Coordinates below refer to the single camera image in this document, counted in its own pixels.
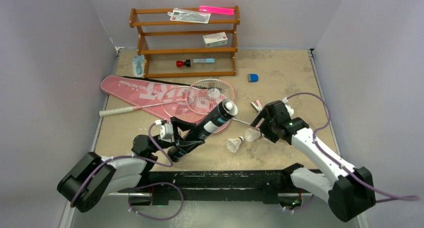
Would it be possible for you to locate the white feather shuttlecock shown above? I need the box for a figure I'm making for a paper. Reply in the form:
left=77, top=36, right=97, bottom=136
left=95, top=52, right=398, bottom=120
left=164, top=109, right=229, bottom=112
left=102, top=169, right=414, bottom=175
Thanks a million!
left=244, top=128, right=264, bottom=142
left=223, top=102, right=234, bottom=114
left=226, top=136, right=245, bottom=153

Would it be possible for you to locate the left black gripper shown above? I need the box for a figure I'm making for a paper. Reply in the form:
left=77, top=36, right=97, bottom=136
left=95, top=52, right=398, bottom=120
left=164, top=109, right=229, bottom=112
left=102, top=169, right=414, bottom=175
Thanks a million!
left=150, top=117, right=204, bottom=153

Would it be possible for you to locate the white pink small clip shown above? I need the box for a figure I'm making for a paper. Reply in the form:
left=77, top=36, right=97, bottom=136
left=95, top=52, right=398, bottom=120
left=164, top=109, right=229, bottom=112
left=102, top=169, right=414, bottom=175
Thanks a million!
left=250, top=100, right=263, bottom=113

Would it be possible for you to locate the clear plastic blister package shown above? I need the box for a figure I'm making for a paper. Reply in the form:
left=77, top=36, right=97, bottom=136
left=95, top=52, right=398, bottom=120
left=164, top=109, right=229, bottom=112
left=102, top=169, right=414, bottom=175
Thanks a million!
left=167, top=8, right=212, bottom=24

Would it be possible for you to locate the light blue glue stick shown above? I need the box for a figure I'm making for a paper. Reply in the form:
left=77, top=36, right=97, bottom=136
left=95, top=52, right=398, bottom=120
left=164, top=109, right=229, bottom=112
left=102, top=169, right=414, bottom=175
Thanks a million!
left=192, top=58, right=215, bottom=64

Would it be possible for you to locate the light blue packaged item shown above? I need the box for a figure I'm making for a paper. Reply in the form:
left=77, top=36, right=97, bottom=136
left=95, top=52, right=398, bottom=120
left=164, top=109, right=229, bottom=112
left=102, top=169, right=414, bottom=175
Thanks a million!
left=132, top=54, right=146, bottom=78

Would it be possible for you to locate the black shuttlecock tube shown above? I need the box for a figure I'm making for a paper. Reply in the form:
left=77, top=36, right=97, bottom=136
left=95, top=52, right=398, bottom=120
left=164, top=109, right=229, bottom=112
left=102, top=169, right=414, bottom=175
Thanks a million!
left=167, top=98, right=238, bottom=162

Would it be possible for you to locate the wooden three-tier shelf rack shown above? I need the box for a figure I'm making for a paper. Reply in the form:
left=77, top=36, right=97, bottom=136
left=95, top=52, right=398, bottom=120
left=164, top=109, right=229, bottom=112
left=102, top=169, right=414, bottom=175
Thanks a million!
left=128, top=5, right=241, bottom=78

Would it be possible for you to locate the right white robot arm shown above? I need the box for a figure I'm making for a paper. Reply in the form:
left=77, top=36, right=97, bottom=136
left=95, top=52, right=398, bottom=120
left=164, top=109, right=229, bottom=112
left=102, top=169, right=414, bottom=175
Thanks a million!
left=250, top=100, right=377, bottom=222

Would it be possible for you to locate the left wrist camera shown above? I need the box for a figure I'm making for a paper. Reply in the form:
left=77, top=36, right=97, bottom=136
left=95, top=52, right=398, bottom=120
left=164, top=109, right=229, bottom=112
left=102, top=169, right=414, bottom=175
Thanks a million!
left=154, top=120, right=175, bottom=143

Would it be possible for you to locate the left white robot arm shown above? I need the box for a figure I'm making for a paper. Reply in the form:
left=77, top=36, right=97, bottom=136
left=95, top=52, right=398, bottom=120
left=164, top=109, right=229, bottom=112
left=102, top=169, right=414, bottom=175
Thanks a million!
left=56, top=117, right=210, bottom=213

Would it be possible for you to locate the pink flat ruler package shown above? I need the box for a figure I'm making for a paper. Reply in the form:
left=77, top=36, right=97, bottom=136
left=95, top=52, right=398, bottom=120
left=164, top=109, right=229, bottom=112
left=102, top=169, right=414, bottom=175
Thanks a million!
left=199, top=5, right=235, bottom=16

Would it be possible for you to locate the pink racket cover bag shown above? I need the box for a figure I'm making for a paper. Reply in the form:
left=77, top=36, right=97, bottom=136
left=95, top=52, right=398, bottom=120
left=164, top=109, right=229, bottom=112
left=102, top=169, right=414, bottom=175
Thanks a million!
left=100, top=74, right=234, bottom=135

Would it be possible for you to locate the blue grey eraser block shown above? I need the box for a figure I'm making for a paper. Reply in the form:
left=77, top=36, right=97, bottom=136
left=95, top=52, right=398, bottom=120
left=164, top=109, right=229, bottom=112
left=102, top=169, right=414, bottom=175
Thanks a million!
left=247, top=73, right=259, bottom=83

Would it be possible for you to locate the white red small box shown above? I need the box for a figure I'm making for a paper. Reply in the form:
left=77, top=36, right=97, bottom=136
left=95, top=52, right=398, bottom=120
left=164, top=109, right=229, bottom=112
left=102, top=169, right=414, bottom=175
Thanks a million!
left=202, top=32, right=228, bottom=48

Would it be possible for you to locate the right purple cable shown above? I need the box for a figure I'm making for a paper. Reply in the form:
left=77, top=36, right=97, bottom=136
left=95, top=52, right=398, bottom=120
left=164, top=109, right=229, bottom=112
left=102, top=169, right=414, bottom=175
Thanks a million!
left=284, top=92, right=420, bottom=214

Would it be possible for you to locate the purple cable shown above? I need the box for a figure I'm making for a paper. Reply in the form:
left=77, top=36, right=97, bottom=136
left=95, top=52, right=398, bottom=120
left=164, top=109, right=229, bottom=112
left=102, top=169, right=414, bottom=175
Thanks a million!
left=284, top=92, right=420, bottom=214
left=69, top=120, right=184, bottom=221

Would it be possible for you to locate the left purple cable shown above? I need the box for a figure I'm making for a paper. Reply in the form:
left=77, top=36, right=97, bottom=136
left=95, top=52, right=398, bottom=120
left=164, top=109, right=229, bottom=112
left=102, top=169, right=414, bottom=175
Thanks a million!
left=69, top=120, right=184, bottom=221

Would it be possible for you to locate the pink badminton racket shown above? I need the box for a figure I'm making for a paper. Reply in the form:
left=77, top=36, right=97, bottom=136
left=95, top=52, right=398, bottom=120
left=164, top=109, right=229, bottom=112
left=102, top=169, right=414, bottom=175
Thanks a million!
left=99, top=86, right=205, bottom=123
left=185, top=78, right=235, bottom=115

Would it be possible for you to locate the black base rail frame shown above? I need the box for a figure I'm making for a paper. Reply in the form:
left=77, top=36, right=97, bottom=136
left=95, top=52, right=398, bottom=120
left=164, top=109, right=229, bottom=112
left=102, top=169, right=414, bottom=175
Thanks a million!
left=115, top=168, right=357, bottom=208

